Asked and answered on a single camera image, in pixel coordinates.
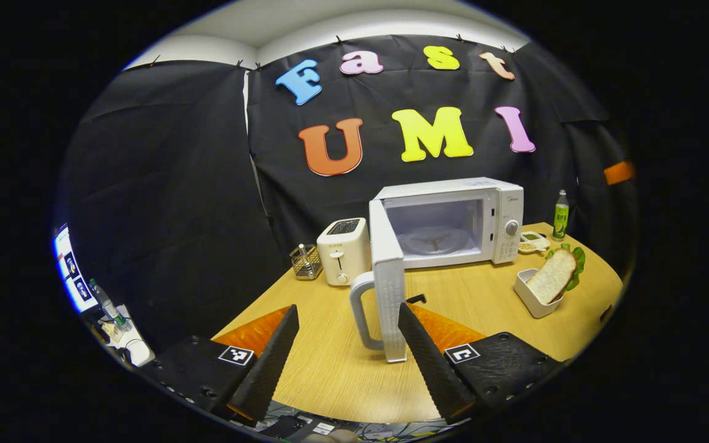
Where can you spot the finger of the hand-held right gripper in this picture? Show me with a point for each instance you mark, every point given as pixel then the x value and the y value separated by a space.
pixel 619 172

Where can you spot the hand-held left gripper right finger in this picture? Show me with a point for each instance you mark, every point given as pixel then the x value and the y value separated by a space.
pixel 434 369

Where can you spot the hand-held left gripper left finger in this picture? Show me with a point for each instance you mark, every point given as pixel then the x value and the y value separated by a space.
pixel 268 369

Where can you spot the lettuce sandwich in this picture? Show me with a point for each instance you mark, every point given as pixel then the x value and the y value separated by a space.
pixel 551 277

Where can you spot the white microwave oven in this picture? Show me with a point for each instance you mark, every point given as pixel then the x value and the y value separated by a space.
pixel 440 187

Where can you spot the green label drink bottle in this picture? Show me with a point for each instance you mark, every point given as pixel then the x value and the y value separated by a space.
pixel 560 218

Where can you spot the divided white snack dish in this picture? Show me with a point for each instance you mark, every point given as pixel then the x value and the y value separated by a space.
pixel 536 243

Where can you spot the white plastic object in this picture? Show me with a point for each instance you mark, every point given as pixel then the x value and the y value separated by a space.
pixel 136 351

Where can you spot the white toaster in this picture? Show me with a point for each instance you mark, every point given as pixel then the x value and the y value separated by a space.
pixel 345 255

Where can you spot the clear plastic bottle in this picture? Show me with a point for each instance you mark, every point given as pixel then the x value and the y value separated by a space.
pixel 108 304

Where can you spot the black backdrop cloth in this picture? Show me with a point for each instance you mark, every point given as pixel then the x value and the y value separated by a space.
pixel 176 184

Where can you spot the computer monitor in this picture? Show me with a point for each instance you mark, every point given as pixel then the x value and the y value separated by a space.
pixel 71 271

